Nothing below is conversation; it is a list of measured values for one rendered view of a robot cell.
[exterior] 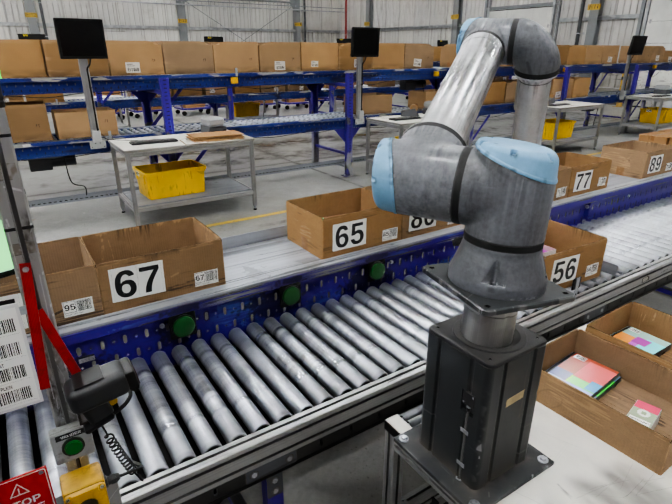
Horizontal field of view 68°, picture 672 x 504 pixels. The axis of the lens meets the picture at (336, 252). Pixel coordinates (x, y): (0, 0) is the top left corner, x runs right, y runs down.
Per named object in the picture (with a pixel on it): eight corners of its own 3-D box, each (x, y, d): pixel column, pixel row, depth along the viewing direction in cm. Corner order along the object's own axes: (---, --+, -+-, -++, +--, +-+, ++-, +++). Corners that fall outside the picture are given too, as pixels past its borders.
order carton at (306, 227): (322, 261, 191) (322, 218, 185) (286, 238, 214) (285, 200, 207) (401, 240, 211) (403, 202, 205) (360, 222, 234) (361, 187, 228)
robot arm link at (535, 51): (570, 11, 129) (534, 218, 173) (520, 11, 134) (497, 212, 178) (565, 27, 121) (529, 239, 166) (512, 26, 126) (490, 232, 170)
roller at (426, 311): (473, 352, 166) (472, 341, 164) (377, 293, 206) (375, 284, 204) (483, 344, 168) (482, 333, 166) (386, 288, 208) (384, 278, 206)
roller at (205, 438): (207, 469, 119) (205, 453, 117) (150, 364, 159) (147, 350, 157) (227, 461, 121) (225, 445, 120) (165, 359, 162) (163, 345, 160)
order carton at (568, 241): (538, 298, 191) (545, 257, 184) (481, 271, 214) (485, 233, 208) (600, 275, 210) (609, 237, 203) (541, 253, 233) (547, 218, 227)
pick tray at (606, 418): (661, 477, 111) (672, 441, 107) (514, 388, 140) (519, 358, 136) (714, 425, 126) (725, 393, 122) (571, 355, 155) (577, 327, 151)
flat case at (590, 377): (619, 377, 139) (620, 372, 139) (586, 404, 128) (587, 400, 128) (572, 355, 149) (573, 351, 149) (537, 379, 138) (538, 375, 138)
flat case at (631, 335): (671, 348, 155) (672, 343, 155) (638, 367, 146) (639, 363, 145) (627, 329, 166) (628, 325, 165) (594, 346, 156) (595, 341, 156)
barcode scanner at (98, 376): (150, 409, 95) (134, 366, 90) (84, 441, 89) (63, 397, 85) (141, 391, 100) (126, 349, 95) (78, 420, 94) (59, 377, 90)
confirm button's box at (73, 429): (56, 468, 91) (48, 439, 89) (54, 458, 94) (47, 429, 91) (96, 453, 95) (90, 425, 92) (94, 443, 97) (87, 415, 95)
